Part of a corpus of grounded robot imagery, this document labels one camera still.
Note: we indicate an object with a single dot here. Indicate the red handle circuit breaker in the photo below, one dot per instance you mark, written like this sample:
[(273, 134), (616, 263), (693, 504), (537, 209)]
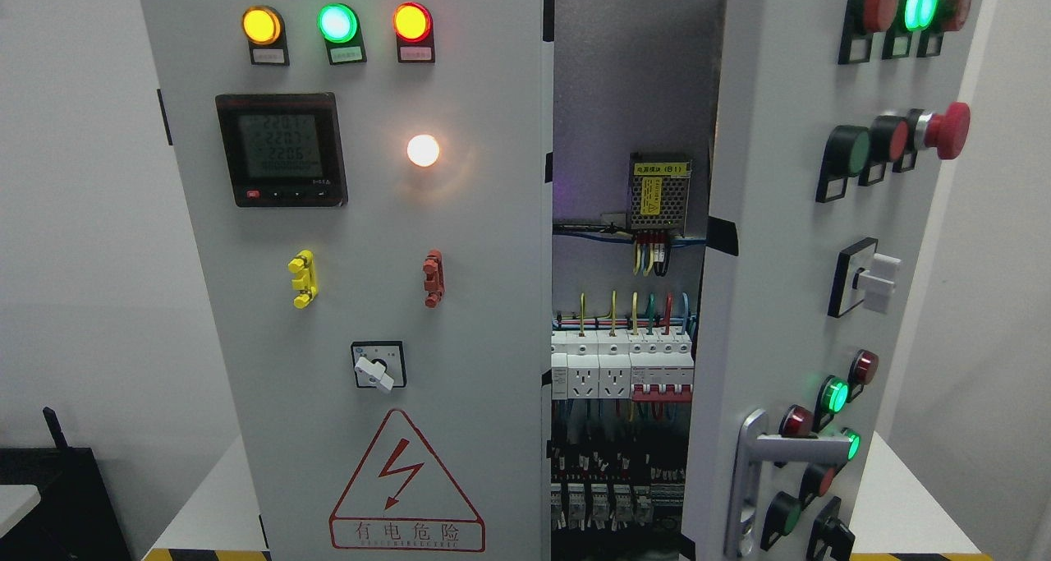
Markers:
[(662, 369)]

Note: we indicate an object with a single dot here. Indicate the red emergency stop button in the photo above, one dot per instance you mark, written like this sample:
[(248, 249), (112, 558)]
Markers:
[(945, 132)]

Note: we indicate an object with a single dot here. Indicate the white glowing indicator lamp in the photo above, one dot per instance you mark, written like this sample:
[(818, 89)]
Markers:
[(423, 150)]

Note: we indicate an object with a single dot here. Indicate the red indicator lamp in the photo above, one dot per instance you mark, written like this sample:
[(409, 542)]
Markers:
[(414, 28)]

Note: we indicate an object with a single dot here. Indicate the black digital power meter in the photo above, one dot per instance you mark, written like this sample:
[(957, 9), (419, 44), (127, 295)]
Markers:
[(283, 150)]

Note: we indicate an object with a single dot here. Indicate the yellow indicator lamp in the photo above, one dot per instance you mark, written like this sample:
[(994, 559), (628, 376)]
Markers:
[(265, 33)]

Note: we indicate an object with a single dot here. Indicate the grey cabinet door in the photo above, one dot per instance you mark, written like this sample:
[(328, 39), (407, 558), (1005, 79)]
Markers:
[(474, 364), (809, 123)]

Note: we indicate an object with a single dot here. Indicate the green indicator lamp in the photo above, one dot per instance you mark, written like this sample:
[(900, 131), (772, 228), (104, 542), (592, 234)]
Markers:
[(340, 29)]

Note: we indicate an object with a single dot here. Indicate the red terminal post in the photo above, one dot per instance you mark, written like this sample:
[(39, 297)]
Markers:
[(434, 278)]

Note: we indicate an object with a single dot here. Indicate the yellow terminal post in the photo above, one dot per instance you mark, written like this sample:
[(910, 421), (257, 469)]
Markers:
[(304, 278)]

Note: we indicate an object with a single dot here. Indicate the red electric hazard sticker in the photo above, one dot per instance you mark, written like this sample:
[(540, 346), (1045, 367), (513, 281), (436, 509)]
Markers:
[(402, 497)]

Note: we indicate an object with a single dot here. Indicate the white rotary selector switch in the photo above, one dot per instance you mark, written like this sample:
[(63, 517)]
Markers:
[(379, 365)]

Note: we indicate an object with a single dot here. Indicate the silver door handle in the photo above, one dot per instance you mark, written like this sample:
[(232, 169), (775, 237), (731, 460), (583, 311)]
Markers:
[(756, 520)]

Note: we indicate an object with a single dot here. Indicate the white knob door switch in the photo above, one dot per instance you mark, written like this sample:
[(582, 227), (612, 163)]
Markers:
[(864, 277)]

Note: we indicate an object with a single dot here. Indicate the white socket breaker row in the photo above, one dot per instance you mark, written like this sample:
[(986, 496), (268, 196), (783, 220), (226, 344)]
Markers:
[(593, 364)]

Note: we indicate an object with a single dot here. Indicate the metal mesh power supply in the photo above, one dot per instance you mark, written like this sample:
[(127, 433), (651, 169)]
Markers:
[(659, 188)]

